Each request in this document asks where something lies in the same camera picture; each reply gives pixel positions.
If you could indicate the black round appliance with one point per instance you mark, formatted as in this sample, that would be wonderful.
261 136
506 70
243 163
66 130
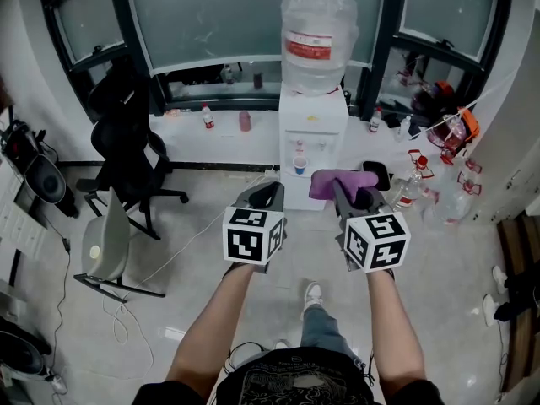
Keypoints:
21 348

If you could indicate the person's left forearm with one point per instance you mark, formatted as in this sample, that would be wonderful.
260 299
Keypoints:
211 323

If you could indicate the wooden cabinet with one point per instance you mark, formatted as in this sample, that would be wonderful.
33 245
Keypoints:
519 302

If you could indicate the small red-label water bottle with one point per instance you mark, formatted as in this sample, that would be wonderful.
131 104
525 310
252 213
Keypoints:
207 117
375 120

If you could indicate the black office chair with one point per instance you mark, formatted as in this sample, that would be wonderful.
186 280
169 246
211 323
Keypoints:
126 142

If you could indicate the white water dispenser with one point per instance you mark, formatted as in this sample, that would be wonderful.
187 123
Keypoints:
312 116

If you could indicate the white drawer cabinet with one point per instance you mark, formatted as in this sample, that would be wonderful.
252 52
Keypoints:
17 226

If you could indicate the grey plastic chair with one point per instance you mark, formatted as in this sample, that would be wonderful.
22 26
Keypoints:
105 243

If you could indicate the red jug with orange cap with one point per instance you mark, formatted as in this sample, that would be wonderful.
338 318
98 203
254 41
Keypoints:
451 133

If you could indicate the blue paper cup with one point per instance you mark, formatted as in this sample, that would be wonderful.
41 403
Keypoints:
300 166

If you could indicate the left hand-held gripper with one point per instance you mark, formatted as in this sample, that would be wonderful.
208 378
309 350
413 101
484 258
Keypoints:
246 236

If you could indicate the purple cloth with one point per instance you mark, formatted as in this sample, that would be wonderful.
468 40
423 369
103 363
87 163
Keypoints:
337 181

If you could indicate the person's jeans leg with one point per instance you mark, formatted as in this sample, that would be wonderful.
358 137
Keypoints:
325 331

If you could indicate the small clear plastic bottle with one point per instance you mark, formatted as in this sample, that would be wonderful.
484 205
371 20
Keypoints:
403 129

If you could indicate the person's white shoe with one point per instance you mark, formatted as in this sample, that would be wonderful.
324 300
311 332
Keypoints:
489 309
499 277
313 294
282 344

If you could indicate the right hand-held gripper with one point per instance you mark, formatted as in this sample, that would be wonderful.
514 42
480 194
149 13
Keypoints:
375 243

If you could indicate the pink cup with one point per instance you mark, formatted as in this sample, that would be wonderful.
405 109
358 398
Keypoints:
245 121

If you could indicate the large clear water jug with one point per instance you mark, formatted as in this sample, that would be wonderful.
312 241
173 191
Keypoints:
318 40

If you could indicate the person's black printed shirt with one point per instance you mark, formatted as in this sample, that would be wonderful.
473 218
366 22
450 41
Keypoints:
295 378

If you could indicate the person's right forearm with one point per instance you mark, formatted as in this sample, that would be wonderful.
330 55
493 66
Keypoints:
392 323

